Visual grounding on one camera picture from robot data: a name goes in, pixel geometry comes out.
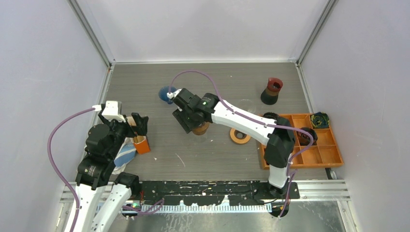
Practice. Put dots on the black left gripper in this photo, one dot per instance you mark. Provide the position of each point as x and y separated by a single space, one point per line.
140 128

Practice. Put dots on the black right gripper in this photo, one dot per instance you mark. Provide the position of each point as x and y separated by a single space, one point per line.
179 114

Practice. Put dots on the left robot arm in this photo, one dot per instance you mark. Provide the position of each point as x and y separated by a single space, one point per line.
91 181

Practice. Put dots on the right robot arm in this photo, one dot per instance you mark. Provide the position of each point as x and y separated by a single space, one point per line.
277 137

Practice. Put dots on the orange coffee filter box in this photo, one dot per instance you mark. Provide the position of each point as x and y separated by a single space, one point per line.
140 141

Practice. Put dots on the blue ribbed dripper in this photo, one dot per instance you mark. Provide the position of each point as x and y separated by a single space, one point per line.
163 94

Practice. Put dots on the white blue plastic bag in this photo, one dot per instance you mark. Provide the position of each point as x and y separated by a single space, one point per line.
126 154

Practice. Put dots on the dark rolled coil back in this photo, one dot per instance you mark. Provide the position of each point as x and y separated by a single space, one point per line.
271 115

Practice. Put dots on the dark rolled coil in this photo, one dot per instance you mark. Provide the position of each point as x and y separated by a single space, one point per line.
304 138
271 115

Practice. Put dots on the red black carafe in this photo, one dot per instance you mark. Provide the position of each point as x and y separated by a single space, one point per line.
270 95

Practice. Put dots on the dark rolled coil middle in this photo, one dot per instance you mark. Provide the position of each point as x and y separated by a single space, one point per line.
304 138

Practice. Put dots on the blue yellow rolled coil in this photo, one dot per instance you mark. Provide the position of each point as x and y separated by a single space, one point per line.
320 120

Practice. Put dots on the orange compartment tray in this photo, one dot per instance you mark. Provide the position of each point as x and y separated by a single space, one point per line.
324 153

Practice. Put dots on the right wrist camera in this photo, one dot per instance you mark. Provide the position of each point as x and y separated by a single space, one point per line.
172 95

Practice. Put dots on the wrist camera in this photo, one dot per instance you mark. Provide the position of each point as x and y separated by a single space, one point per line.
172 95
109 111

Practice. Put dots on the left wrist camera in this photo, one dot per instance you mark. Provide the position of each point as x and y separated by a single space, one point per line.
109 111

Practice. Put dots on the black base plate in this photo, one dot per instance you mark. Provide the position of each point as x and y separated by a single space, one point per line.
205 193

